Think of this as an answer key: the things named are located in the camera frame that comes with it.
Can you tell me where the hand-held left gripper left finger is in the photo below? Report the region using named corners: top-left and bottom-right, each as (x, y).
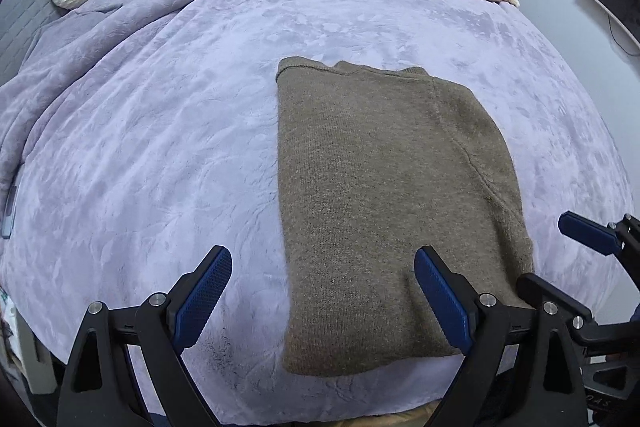
top-left (57, 245), bottom-right (234, 427)

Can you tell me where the white bedside furniture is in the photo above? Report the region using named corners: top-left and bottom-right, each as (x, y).
top-left (12, 307), bottom-right (57, 397)

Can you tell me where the grey quilted headboard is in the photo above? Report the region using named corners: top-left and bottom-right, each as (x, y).
top-left (0, 0), bottom-right (126, 85)

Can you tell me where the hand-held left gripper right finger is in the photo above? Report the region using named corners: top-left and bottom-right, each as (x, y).
top-left (414, 245), bottom-right (593, 427)

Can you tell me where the black monitor cable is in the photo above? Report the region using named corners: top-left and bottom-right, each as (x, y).
top-left (607, 14), bottom-right (640, 56)

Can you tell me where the olive brown knit sweater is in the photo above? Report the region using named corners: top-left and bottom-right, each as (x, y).
top-left (275, 58), bottom-right (536, 378)

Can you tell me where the lavender plush blanket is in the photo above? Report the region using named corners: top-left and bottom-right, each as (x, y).
top-left (0, 0), bottom-right (633, 423)

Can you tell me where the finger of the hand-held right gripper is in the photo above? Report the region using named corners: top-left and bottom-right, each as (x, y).
top-left (516, 273), bottom-right (596, 333)
top-left (558, 212), bottom-right (640, 263)

